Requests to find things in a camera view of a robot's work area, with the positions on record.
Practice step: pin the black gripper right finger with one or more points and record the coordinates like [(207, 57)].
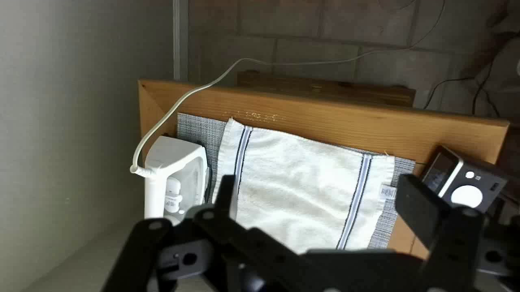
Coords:
[(452, 235)]

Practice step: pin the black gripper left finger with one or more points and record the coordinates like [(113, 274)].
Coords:
[(158, 255)]

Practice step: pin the black gadget with white buttons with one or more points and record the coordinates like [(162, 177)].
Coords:
[(464, 180)]

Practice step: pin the white clothes iron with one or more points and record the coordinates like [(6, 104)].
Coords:
[(176, 177)]

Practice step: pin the wooden side table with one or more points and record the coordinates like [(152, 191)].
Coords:
[(311, 172)]

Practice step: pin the white towel with blue stripes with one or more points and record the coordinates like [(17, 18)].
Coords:
[(303, 194)]

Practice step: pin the grey checkered ironing mat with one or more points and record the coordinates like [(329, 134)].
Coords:
[(204, 139)]

